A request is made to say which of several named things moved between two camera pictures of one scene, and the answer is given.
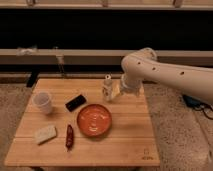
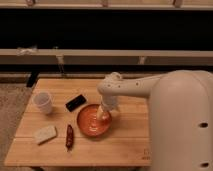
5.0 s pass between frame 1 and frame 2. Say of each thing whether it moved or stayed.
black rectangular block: stayed
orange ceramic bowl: stayed
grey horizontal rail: stayed
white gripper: moved
